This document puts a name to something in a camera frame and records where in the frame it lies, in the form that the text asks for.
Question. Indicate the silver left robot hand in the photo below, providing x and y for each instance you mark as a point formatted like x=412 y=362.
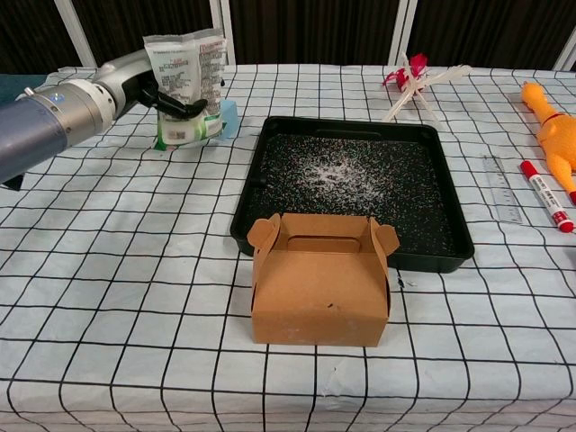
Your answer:
x=126 y=76

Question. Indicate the white green packet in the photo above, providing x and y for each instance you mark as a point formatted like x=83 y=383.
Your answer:
x=189 y=63

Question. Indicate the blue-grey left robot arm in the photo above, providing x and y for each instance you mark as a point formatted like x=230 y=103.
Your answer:
x=40 y=126

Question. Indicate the black rectangular tray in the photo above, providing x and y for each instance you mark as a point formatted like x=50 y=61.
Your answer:
x=405 y=216

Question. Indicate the light blue sponge block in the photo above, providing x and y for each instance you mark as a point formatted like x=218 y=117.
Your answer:
x=230 y=119

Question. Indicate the white black checkered tablecloth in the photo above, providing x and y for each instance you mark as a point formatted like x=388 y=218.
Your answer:
x=135 y=270

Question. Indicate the white feather toy red tip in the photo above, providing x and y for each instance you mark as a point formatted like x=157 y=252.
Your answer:
x=411 y=85

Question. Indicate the brown cardboard carry box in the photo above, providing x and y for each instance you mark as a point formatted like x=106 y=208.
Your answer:
x=315 y=301

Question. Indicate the transparent plastic ruler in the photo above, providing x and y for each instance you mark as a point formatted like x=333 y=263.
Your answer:
x=503 y=189

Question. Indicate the red white marker pen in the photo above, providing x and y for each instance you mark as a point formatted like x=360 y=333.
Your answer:
x=544 y=191

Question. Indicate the yellow rubber chicken toy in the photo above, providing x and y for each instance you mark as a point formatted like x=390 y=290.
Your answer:
x=555 y=139

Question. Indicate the white screen frame post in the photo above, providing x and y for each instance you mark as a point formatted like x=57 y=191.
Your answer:
x=568 y=51
x=225 y=18
x=78 y=31
x=402 y=27

